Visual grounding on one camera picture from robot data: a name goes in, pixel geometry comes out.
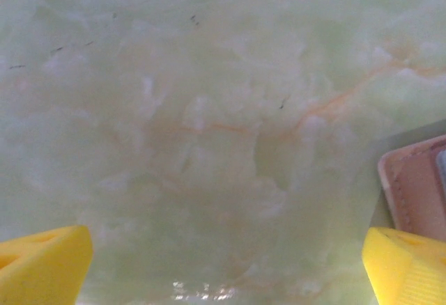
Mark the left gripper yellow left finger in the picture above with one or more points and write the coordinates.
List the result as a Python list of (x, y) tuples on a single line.
[(42, 266)]

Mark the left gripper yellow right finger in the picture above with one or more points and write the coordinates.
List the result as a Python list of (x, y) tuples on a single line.
[(407, 270)]

